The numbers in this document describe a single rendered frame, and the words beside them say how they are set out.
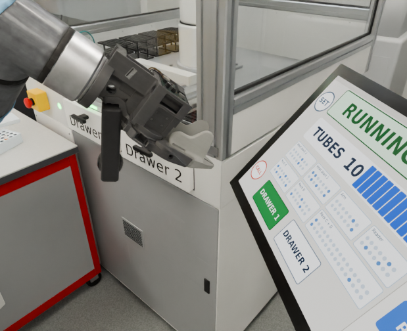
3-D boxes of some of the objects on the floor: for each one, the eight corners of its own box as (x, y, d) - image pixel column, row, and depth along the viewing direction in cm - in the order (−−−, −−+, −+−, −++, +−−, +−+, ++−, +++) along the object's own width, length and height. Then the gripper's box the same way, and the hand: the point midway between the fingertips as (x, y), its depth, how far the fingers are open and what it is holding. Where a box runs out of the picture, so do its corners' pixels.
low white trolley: (-22, 379, 132) (-121, 226, 92) (-74, 288, 167) (-162, 148, 126) (108, 284, 169) (77, 145, 128) (43, 226, 204) (4, 102, 163)
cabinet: (215, 377, 133) (222, 212, 90) (69, 245, 191) (31, 107, 148) (327, 241, 193) (363, 104, 151) (190, 173, 251) (188, 60, 208)
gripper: (114, 54, 39) (248, 149, 48) (115, 37, 46) (232, 121, 56) (73, 114, 41) (209, 192, 51) (81, 88, 49) (198, 161, 58)
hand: (203, 165), depth 54 cm, fingers closed
